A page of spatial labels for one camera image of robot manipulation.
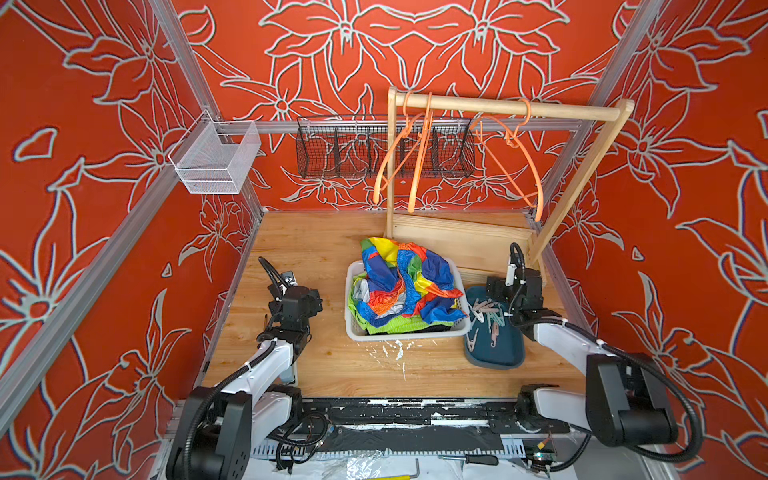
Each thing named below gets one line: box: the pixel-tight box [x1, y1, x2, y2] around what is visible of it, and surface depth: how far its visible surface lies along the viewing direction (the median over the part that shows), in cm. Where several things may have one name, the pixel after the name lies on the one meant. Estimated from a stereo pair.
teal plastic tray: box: [463, 286, 526, 370], surface depth 87 cm
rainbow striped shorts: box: [356, 236, 469, 327], surface depth 85 cm
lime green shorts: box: [348, 308, 454, 335], surface depth 82 cm
